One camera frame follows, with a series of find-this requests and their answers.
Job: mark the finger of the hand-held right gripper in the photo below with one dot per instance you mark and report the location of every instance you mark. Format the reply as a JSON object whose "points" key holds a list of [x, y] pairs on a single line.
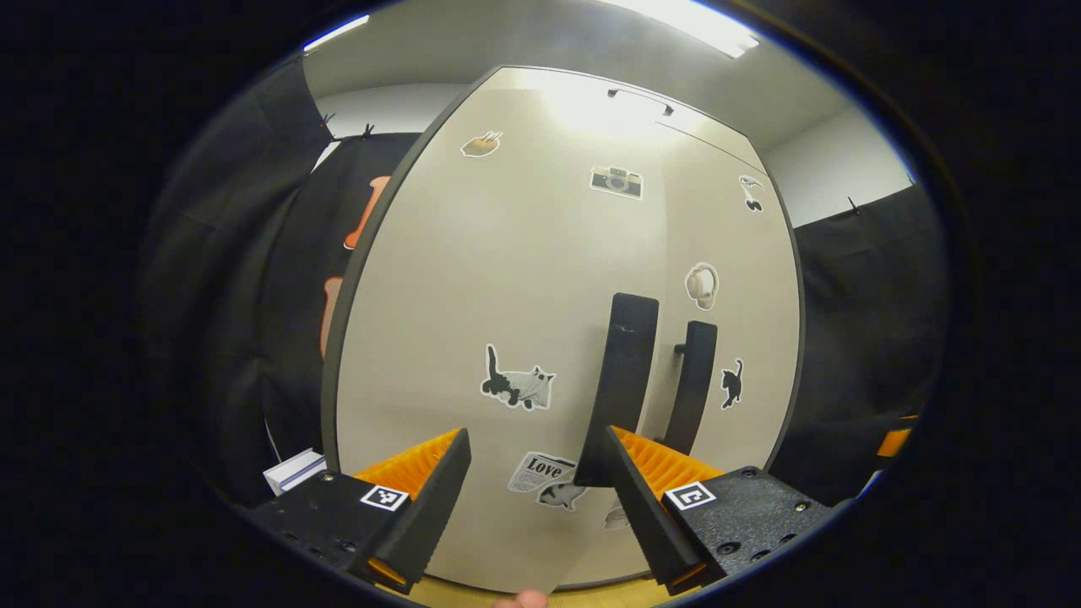
{"points": [[897, 437]]}

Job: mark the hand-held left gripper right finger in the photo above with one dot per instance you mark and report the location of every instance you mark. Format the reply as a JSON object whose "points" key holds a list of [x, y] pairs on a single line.
{"points": [[650, 515]]}

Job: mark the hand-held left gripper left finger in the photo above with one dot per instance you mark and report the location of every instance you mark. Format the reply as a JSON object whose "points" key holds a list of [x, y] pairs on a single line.
{"points": [[422, 515]]}

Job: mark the white cabinet door with stickers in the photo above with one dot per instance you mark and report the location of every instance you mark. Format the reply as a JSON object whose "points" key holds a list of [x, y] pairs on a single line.
{"points": [[473, 279], [752, 253]]}

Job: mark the white cardboard box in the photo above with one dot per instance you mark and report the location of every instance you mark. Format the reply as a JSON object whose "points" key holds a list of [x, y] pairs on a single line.
{"points": [[291, 473]]}

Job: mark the white cabinet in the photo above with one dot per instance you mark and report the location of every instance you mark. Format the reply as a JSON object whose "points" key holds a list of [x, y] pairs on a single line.
{"points": [[473, 279]]}

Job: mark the ceiling light panel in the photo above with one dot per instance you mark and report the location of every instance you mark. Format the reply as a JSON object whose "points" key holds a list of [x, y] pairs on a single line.
{"points": [[334, 34], [692, 21]]}

